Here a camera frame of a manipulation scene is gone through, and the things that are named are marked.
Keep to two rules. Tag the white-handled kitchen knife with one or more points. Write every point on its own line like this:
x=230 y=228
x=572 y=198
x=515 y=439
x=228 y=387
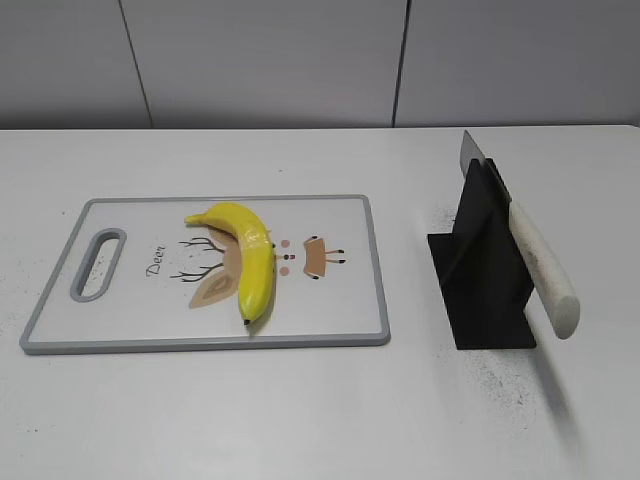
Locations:
x=550 y=279

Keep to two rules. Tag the yellow plastic banana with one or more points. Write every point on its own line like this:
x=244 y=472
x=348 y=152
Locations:
x=256 y=281

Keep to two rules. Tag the black knife stand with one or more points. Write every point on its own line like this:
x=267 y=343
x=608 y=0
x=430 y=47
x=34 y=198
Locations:
x=484 y=281

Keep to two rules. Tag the white grey-rimmed cutting board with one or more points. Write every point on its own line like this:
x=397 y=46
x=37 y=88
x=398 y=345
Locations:
x=133 y=277

